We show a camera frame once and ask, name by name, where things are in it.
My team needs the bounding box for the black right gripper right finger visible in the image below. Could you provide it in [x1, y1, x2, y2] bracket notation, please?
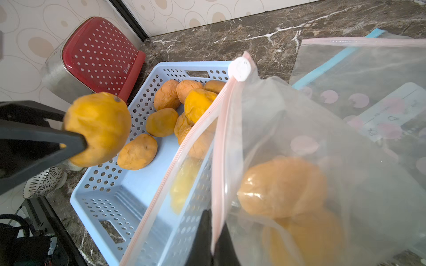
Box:
[214, 226, 240, 266]

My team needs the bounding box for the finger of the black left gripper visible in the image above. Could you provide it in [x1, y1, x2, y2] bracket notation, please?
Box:
[1, 100, 65, 123]
[1, 120, 88, 194]

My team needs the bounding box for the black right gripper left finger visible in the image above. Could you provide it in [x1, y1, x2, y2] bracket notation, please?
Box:
[185, 209, 212, 266]

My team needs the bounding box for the clear zipper bag pink strip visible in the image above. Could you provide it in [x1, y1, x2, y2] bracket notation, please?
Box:
[120, 53, 426, 266]

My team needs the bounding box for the clear zipper bag blue strip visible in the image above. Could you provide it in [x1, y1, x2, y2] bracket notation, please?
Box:
[290, 29, 426, 186]

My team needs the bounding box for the white perforated round object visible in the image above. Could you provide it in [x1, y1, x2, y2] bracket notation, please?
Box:
[23, 166, 68, 199]

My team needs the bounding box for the red and chrome toaster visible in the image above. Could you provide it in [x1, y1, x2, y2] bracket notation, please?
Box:
[41, 17, 146, 103]

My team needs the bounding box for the light blue plastic basket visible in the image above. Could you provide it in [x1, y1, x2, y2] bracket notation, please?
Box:
[69, 60, 234, 266]

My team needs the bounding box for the orange potato mid left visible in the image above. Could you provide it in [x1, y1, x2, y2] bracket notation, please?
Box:
[145, 108, 179, 137]

